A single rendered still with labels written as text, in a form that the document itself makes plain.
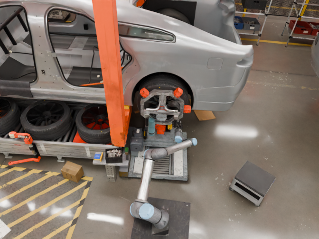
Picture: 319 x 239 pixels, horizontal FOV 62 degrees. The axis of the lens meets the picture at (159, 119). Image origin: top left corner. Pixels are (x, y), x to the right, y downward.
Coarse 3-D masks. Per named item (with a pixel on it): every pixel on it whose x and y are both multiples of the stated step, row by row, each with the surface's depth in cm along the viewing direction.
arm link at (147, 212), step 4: (144, 204) 266; (148, 204) 263; (140, 208) 266; (144, 208) 263; (148, 208) 260; (152, 208) 261; (156, 208) 267; (140, 212) 263; (144, 212) 260; (148, 212) 257; (152, 212) 259; (156, 212) 262; (160, 212) 268; (140, 216) 267; (144, 216) 257; (148, 216) 257; (152, 216) 259; (156, 216) 262; (160, 216) 265; (148, 220) 261; (152, 220) 261; (156, 220) 263
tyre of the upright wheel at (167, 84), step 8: (144, 80) 338; (152, 80) 325; (160, 80) 321; (168, 80) 322; (176, 80) 328; (152, 88) 319; (160, 88) 319; (168, 88) 318; (176, 88) 318; (184, 88) 332; (184, 96) 326; (184, 104) 335
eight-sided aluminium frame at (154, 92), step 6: (156, 90) 316; (162, 90) 316; (168, 90) 317; (150, 96) 318; (174, 96) 316; (180, 102) 324; (180, 108) 329; (144, 114) 340; (180, 114) 336; (156, 120) 354; (168, 120) 351
